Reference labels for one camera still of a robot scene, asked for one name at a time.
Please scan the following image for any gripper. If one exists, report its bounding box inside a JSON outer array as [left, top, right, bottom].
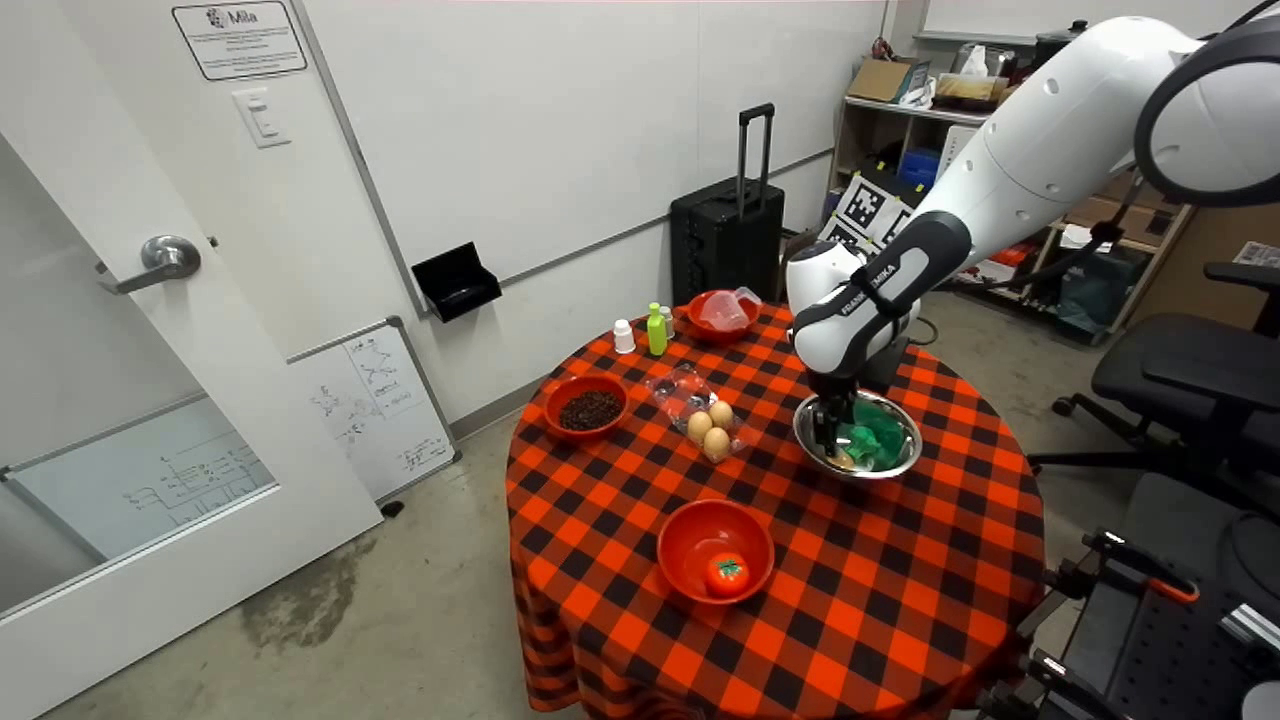
[[806, 370, 863, 460]]

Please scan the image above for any green broccoli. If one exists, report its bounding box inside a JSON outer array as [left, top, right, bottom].
[[838, 398, 908, 472]]

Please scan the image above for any silver basin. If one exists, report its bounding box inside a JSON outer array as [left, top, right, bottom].
[[793, 389, 924, 482]]

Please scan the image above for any clear plastic egg carton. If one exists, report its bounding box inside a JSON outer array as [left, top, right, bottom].
[[644, 363, 752, 464]]

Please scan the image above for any clear measuring cup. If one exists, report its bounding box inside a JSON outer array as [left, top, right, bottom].
[[697, 287, 763, 332]]

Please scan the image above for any large red bowl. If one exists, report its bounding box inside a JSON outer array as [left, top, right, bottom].
[[656, 498, 776, 606]]

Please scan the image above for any red black checkered tablecloth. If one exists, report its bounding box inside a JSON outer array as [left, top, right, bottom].
[[505, 300, 1047, 718]]

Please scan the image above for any red tomato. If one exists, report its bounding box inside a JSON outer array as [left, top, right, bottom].
[[705, 552, 752, 599]]

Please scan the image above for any black suitcase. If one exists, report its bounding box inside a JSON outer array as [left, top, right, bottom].
[[669, 102, 787, 307]]

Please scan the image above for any stack of marker boards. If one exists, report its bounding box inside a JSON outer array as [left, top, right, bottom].
[[819, 172, 927, 257]]

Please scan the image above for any heap of coffee beans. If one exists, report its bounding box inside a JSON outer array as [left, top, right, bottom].
[[558, 390, 624, 433]]

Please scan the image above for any wooden shelf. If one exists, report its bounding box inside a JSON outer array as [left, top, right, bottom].
[[824, 28, 1197, 347]]

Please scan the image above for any black orange clamp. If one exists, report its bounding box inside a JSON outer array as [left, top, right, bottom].
[[1082, 529, 1202, 607]]

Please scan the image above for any cardboard box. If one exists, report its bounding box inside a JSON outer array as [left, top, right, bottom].
[[847, 56, 932, 105]]

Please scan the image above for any black office chair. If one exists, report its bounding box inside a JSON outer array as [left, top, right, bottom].
[[1027, 261, 1280, 506]]

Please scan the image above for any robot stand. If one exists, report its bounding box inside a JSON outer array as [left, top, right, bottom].
[[972, 470, 1280, 720]]

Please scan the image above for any whiteboard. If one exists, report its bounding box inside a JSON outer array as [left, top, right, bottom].
[[284, 315, 462, 505]]

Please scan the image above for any white door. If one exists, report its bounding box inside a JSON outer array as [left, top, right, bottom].
[[0, 0, 385, 720]]

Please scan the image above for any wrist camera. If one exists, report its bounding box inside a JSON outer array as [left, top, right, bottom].
[[860, 338, 910, 397]]

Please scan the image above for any black wall holder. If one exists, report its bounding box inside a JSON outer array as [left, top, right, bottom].
[[410, 241, 504, 324]]

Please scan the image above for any white light switch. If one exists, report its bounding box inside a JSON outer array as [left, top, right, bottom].
[[231, 87, 293, 150]]

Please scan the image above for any silver door handle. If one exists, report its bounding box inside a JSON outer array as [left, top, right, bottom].
[[96, 234, 203, 297]]

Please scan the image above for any white wall sign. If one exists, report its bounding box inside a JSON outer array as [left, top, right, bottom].
[[171, 0, 309, 82]]

